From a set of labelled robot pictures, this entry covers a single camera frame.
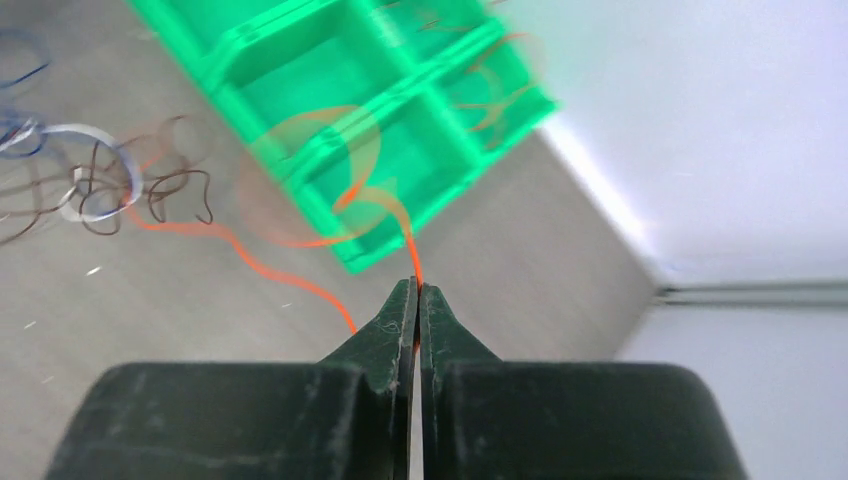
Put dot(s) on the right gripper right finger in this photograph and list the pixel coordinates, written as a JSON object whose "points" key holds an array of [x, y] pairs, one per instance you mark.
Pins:
{"points": [[488, 418]]}

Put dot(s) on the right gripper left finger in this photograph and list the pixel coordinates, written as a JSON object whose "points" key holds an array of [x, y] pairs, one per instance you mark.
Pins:
{"points": [[346, 416]]}

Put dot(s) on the green six-compartment bin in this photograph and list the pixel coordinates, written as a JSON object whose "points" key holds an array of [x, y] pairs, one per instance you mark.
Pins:
{"points": [[418, 99]]}

